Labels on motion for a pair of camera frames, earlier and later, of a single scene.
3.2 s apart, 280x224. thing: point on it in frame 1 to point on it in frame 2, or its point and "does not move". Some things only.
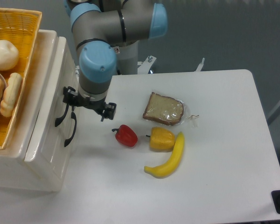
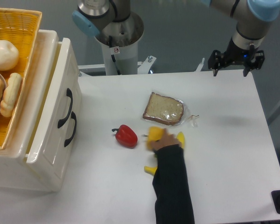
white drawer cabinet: (36, 157) does not move
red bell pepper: (126, 136) does not move
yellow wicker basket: (21, 27) does not move
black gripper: (71, 97) to (235, 55)
